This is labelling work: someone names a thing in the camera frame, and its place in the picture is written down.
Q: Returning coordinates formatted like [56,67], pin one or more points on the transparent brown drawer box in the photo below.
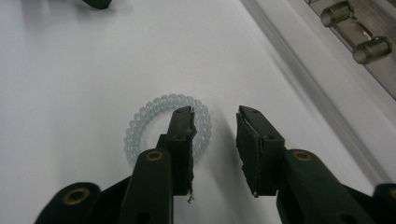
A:
[358,34]

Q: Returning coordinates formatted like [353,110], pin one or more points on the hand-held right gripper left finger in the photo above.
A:
[155,180]

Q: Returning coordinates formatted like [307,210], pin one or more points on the white table sheet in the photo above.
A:
[93,77]

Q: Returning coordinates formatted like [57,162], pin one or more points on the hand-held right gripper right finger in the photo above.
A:
[280,174]

